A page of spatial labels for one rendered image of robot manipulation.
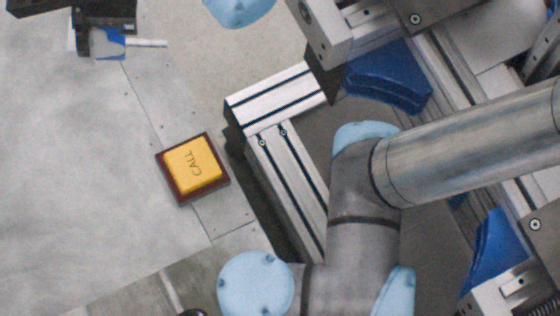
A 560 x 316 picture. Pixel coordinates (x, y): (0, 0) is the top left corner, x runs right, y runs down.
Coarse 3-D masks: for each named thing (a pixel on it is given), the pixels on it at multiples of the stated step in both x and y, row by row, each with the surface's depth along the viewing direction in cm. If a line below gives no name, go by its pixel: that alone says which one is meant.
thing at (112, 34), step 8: (72, 32) 166; (112, 32) 167; (72, 40) 165; (112, 40) 167; (120, 40) 167; (128, 40) 168; (136, 40) 168; (144, 40) 168; (152, 40) 168; (160, 40) 168; (72, 48) 165; (72, 56) 167; (112, 56) 168; (120, 56) 168; (72, 64) 169; (80, 64) 169; (88, 64) 169
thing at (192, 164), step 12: (192, 144) 174; (204, 144) 174; (168, 156) 174; (180, 156) 174; (192, 156) 174; (204, 156) 174; (180, 168) 173; (192, 168) 173; (204, 168) 173; (216, 168) 173; (180, 180) 173; (192, 180) 173; (204, 180) 173
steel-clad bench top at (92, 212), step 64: (0, 0) 184; (0, 64) 181; (64, 64) 181; (128, 64) 182; (0, 128) 178; (64, 128) 178; (128, 128) 178; (192, 128) 179; (0, 192) 175; (64, 192) 175; (128, 192) 175; (0, 256) 172; (64, 256) 172; (128, 256) 172
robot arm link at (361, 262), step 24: (336, 240) 125; (360, 240) 124; (384, 240) 124; (312, 264) 126; (336, 264) 124; (360, 264) 123; (384, 264) 123; (312, 288) 123; (336, 288) 122; (360, 288) 122; (384, 288) 121; (408, 288) 122; (312, 312) 122; (336, 312) 122; (360, 312) 122; (384, 312) 121; (408, 312) 121
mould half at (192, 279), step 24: (192, 264) 163; (216, 264) 163; (120, 288) 162; (144, 288) 162; (168, 288) 162; (192, 288) 162; (216, 288) 162; (72, 312) 161; (96, 312) 161; (120, 312) 161; (144, 312) 161; (168, 312) 161; (216, 312) 161
